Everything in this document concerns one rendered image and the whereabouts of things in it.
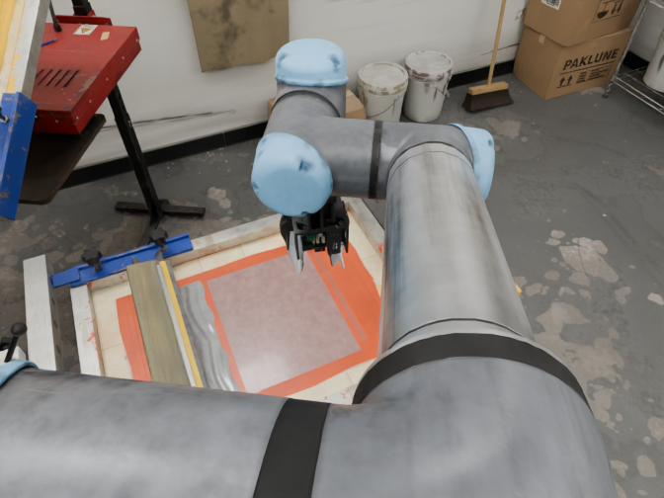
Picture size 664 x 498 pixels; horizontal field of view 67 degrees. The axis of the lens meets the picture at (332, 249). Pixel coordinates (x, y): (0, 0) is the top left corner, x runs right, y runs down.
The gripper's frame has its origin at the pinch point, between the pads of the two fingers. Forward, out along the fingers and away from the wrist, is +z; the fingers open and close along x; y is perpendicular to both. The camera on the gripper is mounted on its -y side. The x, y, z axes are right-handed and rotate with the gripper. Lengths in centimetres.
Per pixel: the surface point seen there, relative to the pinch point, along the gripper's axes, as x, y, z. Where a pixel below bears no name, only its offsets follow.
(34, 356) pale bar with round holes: -58, -12, 32
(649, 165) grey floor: 229, -152, 137
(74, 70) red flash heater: -63, -118, 26
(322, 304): 3.8, -19.4, 40.7
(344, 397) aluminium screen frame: 3.8, 6.7, 37.1
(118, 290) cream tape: -46, -33, 41
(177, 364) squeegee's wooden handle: -28.4, -3.6, 30.6
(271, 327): -9.2, -15.3, 40.6
